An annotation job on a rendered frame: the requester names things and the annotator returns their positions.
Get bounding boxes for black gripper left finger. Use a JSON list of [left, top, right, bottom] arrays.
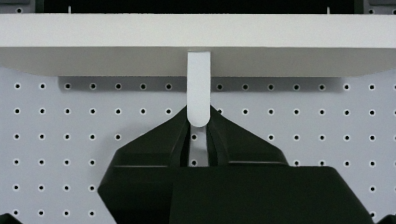
[[107, 105, 191, 169]]

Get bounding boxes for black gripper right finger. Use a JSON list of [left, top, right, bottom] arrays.
[[206, 104, 290, 166]]

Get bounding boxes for grey perforated base plate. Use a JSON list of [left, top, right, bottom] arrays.
[[0, 66, 396, 224]]

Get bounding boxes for grey lab imager with drawer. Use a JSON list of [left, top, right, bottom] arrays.
[[0, 0, 396, 127]]

